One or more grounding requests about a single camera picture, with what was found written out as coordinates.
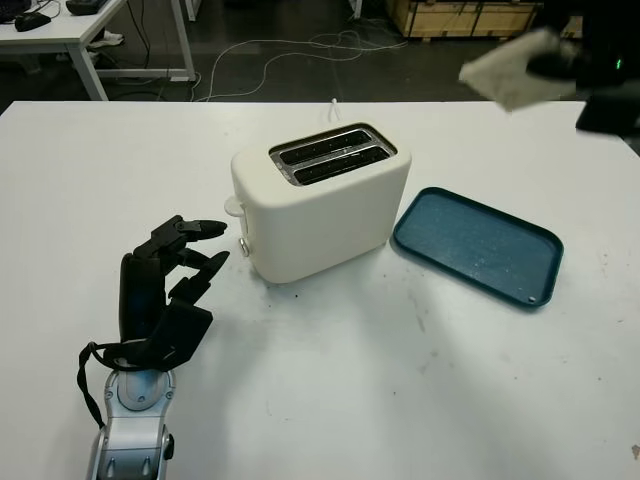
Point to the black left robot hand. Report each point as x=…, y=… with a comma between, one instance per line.
x=142, y=295

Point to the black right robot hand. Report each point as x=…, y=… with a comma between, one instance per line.
x=607, y=75

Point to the slice of bread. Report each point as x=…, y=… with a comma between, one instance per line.
x=505, y=70

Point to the white toaster lever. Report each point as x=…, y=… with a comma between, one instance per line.
x=233, y=205

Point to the white two-slot toaster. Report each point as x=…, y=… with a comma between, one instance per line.
x=325, y=220

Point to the teal plastic tray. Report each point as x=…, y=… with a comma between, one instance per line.
x=475, y=250

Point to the wooden crate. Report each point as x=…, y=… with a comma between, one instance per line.
x=465, y=17

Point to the white shoes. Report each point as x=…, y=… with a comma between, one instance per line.
x=107, y=40

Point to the white office desk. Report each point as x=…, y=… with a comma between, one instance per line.
x=60, y=30

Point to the black desk device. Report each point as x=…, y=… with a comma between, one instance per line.
x=85, y=6

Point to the black computer mouse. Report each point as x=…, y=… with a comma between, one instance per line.
x=31, y=21

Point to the black keyboard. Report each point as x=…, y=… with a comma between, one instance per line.
x=10, y=10

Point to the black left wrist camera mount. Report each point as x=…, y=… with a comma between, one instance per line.
x=180, y=332

